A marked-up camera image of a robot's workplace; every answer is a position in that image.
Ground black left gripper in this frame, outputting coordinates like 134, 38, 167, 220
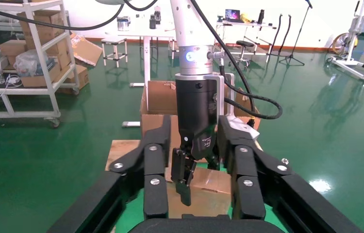
170, 79, 220, 207

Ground printed cardboard box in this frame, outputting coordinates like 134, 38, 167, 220
56, 64, 89, 96

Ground large open cardboard carton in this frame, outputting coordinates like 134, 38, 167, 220
139, 80, 262, 162

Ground black curved stand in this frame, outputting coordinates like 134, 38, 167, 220
266, 14, 283, 63
278, 14, 293, 56

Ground small white stool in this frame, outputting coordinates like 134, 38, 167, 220
100, 37, 128, 68

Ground black seat chrome stool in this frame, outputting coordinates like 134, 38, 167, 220
230, 40, 255, 70

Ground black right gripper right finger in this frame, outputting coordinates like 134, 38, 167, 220
217, 115, 363, 233

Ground black tripod stand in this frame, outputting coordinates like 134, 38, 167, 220
278, 0, 313, 67

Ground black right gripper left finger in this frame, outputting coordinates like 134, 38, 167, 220
47, 115, 172, 233

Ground white desk frame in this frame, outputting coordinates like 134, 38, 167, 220
104, 29, 176, 128

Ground black camera cable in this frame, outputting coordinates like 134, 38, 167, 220
0, 0, 283, 128

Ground small plain cardboard box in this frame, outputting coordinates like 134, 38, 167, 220
0, 39, 27, 57

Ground small taped cardboard box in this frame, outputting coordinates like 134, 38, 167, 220
164, 166, 232, 219

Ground green table cloth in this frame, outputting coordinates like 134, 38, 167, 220
114, 162, 290, 233

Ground white exercise bike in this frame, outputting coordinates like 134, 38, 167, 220
326, 0, 364, 83

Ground silver metal pot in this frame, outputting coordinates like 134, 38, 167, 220
117, 16, 131, 32

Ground stacked large cardboard boxes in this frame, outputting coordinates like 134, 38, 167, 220
18, 9, 70, 70

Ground white charger cable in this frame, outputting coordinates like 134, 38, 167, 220
0, 74, 22, 102

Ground open laptop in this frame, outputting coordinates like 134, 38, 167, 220
224, 9, 241, 22

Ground white metal shelf cart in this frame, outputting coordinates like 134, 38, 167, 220
0, 0, 81, 129

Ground clear plastic bag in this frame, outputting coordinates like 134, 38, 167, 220
13, 50, 56, 77

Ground flattened cardboard sheet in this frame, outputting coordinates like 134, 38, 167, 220
70, 33, 103, 67

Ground white frame table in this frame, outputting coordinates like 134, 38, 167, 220
215, 20, 278, 63

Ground long low cardboard box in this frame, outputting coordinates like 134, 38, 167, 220
20, 63, 62, 88

